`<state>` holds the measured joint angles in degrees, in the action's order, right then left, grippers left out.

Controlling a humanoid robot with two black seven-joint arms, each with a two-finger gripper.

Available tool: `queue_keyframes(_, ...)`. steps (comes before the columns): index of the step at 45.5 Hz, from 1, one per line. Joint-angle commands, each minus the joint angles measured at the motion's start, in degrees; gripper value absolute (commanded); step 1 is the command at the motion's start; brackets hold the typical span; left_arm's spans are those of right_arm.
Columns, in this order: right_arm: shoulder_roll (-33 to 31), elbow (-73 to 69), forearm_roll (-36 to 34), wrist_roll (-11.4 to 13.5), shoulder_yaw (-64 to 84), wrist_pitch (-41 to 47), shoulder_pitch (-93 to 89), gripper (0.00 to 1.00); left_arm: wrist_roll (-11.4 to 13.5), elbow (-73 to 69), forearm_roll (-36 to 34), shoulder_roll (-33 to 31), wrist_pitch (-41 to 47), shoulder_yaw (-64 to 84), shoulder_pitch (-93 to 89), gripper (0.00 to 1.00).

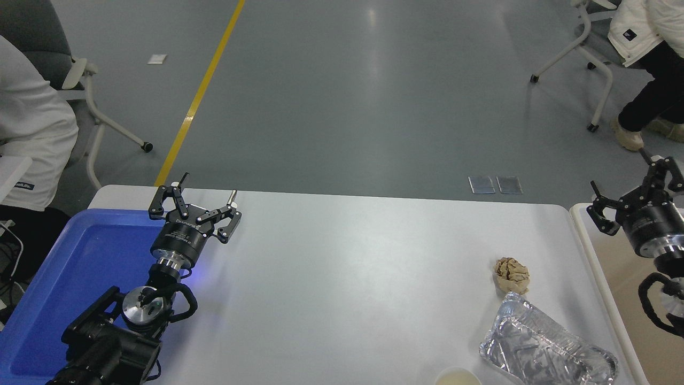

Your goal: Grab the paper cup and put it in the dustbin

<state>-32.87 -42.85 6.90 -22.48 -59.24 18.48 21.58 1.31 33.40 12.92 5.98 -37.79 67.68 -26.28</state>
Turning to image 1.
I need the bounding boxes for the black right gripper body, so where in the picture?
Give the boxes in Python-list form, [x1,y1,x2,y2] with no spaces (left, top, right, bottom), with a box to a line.
[617,191,684,252]

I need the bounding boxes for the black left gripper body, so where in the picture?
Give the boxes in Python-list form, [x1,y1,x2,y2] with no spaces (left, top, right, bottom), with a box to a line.
[150,213,214,266]

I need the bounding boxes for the white paper cup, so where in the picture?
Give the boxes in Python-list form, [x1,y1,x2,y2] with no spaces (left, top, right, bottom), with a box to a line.
[434,367,481,385]

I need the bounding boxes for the large pale bin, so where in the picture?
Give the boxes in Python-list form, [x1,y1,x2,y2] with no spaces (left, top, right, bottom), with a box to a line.
[570,202,684,385]

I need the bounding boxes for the blue plastic tray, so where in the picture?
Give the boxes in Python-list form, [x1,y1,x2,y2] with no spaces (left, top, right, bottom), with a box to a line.
[0,209,173,385]

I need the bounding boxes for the crumpled tan paper ball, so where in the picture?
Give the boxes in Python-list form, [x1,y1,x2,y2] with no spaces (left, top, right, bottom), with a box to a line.
[493,257,531,295]

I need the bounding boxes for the silver foil tray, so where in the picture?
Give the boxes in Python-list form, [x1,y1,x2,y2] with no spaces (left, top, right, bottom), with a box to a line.
[479,291,619,385]

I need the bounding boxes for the person beside grey chair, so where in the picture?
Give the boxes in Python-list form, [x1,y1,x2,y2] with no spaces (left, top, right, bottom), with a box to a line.
[0,33,80,287]

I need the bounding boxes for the grey office chair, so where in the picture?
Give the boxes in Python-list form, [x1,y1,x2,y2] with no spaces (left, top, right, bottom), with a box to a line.
[0,0,154,190]

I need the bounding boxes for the white-frame chair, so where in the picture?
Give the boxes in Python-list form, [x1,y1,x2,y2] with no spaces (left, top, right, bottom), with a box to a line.
[530,0,623,133]

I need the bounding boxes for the person beside white-frame chair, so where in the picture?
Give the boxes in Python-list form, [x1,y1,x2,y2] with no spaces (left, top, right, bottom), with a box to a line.
[608,0,684,152]

